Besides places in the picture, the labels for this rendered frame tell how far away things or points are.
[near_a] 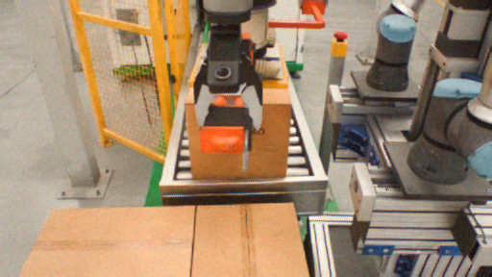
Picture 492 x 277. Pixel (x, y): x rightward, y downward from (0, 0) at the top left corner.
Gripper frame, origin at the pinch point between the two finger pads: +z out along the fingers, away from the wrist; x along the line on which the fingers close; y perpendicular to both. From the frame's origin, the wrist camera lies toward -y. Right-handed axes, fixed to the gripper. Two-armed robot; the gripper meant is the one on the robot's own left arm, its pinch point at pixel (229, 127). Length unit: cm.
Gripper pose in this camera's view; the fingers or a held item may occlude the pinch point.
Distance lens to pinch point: 67.1
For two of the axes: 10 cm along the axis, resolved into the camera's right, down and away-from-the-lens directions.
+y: 0.5, -5.6, 8.3
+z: 0.0, 8.3, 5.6
